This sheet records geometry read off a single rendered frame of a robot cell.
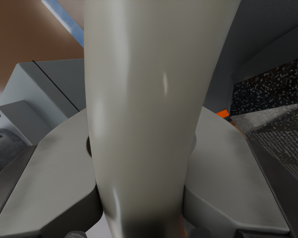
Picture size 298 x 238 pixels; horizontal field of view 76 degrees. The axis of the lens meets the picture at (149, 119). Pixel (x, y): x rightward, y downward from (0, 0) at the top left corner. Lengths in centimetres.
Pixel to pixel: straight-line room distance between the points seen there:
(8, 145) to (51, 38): 126
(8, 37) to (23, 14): 28
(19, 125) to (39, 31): 130
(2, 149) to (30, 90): 19
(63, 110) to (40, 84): 11
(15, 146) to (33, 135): 5
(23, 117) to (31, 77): 12
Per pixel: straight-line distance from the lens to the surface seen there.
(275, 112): 64
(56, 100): 67
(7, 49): 219
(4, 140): 67
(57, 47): 177
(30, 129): 68
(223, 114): 133
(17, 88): 75
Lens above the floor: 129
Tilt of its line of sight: 62 degrees down
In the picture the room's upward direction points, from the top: 135 degrees counter-clockwise
